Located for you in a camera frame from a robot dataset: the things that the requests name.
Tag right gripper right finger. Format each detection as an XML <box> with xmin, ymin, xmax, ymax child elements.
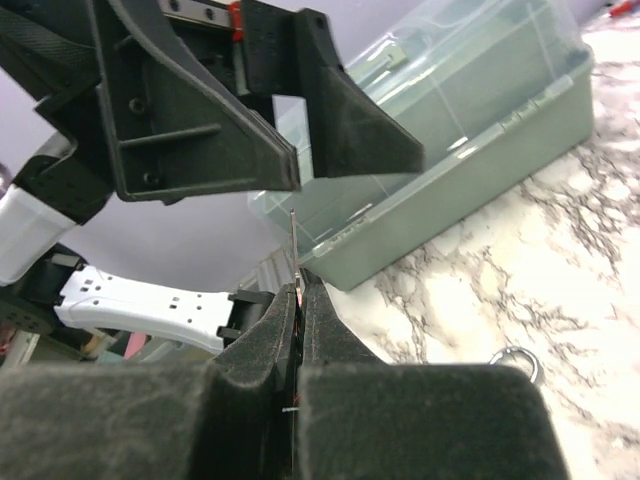
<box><xmin>296</xmin><ymin>273</ymin><xmax>569</xmax><ymax>479</ymax></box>

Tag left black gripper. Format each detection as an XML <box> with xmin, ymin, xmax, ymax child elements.
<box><xmin>87</xmin><ymin>1</ymin><xmax>424</xmax><ymax>203</ymax></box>

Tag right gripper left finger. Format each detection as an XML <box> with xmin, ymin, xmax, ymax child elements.
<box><xmin>1</xmin><ymin>285</ymin><xmax>299</xmax><ymax>479</ymax></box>

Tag silver keys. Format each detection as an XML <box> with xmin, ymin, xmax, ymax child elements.
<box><xmin>289</xmin><ymin>209</ymin><xmax>303</xmax><ymax>309</ymax></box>

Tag brass padlock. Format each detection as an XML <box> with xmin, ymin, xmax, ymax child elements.
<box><xmin>488</xmin><ymin>345</ymin><xmax>544</xmax><ymax>385</ymax></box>

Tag clear plastic storage box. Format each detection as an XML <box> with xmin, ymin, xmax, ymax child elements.
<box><xmin>248</xmin><ymin>1</ymin><xmax>594</xmax><ymax>290</ymax></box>

